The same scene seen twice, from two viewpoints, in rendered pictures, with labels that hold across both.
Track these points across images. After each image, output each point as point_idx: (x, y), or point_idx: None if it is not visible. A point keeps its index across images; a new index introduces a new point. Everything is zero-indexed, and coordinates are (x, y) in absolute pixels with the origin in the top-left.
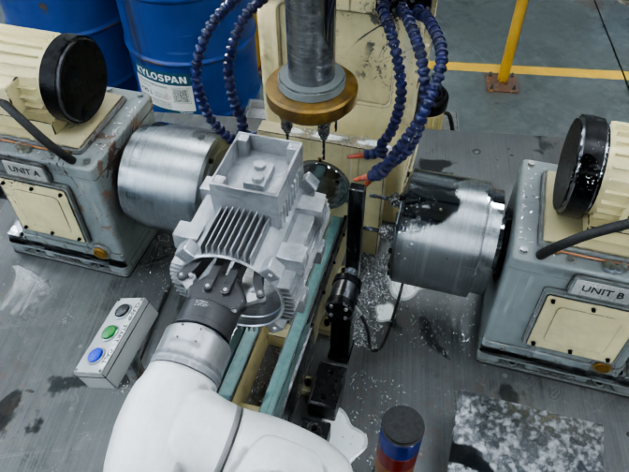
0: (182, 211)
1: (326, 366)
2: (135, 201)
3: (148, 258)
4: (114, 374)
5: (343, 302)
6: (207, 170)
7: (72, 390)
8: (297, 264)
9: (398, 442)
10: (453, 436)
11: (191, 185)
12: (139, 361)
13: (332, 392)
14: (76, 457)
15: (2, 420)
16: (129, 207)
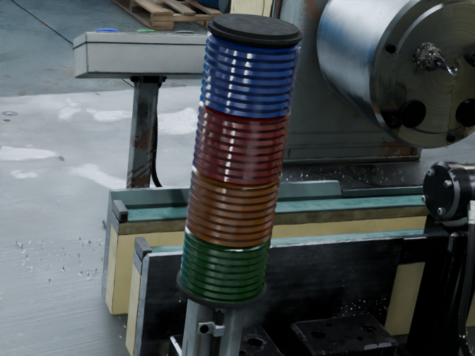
0: (367, 37)
1: (370, 321)
2: (330, 19)
3: (316, 169)
4: (100, 54)
5: (453, 168)
6: (435, 3)
7: (91, 180)
8: None
9: (215, 22)
10: None
11: (399, 3)
12: (153, 117)
13: (336, 342)
14: (11, 209)
15: (10, 156)
16: (321, 28)
